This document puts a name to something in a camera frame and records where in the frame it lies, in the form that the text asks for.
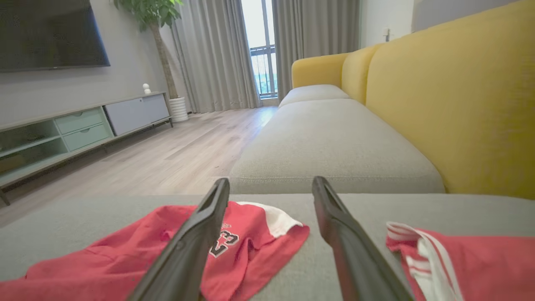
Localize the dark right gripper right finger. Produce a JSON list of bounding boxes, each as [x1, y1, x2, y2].
[[312, 176, 414, 301]]

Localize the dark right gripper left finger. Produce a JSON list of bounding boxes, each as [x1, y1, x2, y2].
[[127, 178, 230, 301]]

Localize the red 23 jersey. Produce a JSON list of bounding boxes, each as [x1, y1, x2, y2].
[[0, 200, 311, 301]]

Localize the red white basketball jersey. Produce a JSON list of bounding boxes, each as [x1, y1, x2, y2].
[[385, 221, 535, 301]]

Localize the white ribbed plant pot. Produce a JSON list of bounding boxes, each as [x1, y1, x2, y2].
[[169, 97, 190, 123]]

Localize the green grey television cabinet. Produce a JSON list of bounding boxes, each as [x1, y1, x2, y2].
[[0, 92, 174, 206]]

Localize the small grey sofa seat cushion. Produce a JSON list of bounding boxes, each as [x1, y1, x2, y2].
[[279, 84, 351, 108]]

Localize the large yellow sofa backrest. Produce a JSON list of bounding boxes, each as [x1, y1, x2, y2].
[[365, 0, 535, 200]]

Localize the narrow yellow sofa backrest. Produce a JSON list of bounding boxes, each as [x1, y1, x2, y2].
[[341, 43, 384, 105]]

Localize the yellow sofa armrest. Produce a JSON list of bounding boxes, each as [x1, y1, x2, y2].
[[291, 53, 350, 89]]

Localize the grey curtain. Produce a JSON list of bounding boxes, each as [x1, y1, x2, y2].
[[271, 0, 362, 101], [169, 0, 263, 115]]

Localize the balcony window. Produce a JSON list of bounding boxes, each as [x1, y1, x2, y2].
[[241, 0, 279, 99]]

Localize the green potted tree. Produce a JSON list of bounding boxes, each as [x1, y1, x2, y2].
[[112, 0, 185, 100]]

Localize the black wall television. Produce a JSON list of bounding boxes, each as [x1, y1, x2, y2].
[[0, 0, 112, 73]]

